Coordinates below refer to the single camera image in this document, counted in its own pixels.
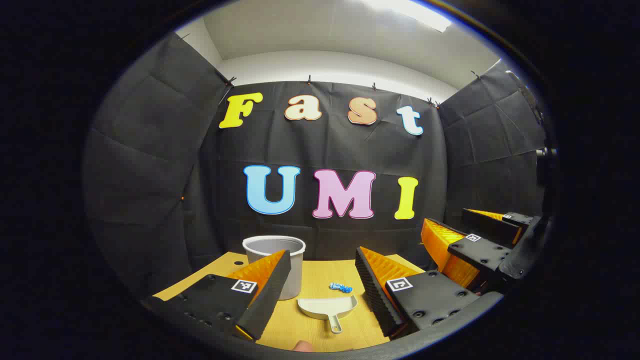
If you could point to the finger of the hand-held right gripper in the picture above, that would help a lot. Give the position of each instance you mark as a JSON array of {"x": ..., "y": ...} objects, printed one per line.
[
  {"x": 487, "y": 225},
  {"x": 480, "y": 252}
]

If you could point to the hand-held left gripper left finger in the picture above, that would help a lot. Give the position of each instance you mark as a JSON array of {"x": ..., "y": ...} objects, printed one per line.
[{"x": 270, "y": 295}]

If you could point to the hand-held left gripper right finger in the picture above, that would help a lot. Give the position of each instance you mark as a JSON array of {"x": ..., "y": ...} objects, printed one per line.
[{"x": 375, "y": 295}]

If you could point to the blue paper trash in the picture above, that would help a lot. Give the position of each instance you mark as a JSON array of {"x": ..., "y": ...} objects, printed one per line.
[{"x": 340, "y": 287}]

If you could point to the grey garbage bin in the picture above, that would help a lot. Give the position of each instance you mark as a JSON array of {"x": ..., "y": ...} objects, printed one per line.
[{"x": 296, "y": 270}]

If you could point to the white dustpan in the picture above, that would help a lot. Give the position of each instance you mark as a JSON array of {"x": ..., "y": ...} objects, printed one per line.
[{"x": 325, "y": 306}]

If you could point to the wooden desktop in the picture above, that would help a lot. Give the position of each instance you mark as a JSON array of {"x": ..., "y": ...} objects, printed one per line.
[{"x": 316, "y": 279}]

